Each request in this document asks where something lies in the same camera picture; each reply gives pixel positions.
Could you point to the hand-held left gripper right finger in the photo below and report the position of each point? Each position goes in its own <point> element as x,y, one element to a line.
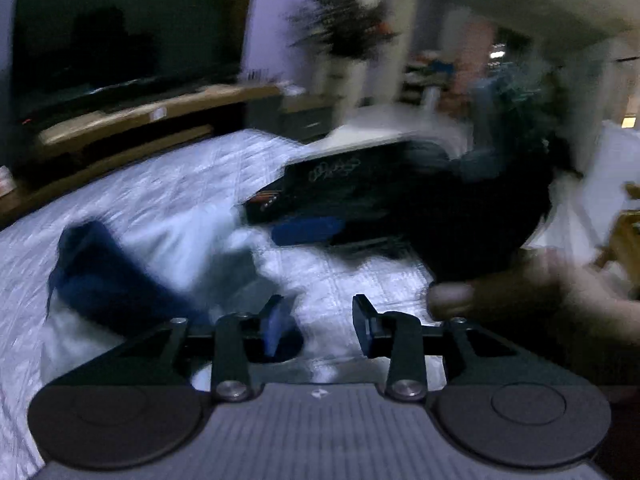
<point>364,327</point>

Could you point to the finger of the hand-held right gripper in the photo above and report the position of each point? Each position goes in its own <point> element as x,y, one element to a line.
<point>310,231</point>

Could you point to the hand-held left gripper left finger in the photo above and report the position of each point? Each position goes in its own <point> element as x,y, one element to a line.
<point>275,325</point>

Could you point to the light blue navy-trimmed t-shirt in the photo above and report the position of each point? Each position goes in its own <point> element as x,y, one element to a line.
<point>175,240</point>

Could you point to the person's right hand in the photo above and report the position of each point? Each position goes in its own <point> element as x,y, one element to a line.
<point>525,300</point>

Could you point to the blue denim garment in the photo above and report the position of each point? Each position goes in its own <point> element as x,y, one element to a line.
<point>480,160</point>

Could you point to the yellow wooden chair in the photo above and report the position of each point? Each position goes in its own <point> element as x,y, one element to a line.
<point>625,245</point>

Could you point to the silver quilted bedspread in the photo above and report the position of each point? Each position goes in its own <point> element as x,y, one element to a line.
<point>150,180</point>

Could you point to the wooden television bench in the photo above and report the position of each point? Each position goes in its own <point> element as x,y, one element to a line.
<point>150,110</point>

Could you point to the low wooden cabinet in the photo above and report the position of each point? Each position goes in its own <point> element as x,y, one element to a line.
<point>50,187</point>

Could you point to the black television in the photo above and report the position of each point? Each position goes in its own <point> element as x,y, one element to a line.
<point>125,25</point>

